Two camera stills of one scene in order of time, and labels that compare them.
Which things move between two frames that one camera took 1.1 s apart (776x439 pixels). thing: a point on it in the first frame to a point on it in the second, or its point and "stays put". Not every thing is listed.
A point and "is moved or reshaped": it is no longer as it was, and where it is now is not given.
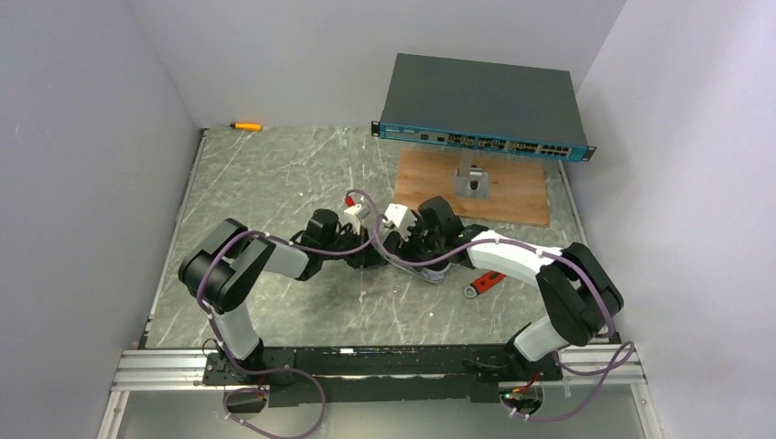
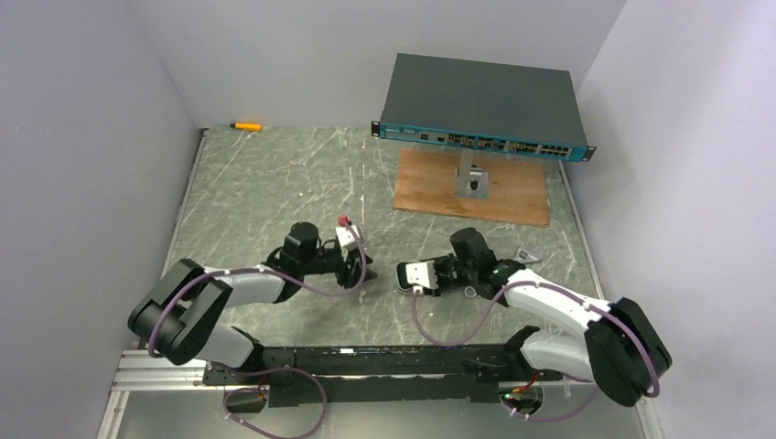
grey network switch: (488, 106) stays put
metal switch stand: (470, 183) stays put
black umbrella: (433, 273) is moved or reshaped
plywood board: (517, 184) stays put
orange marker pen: (246, 126) stays put
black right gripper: (410, 245) to (441, 270)
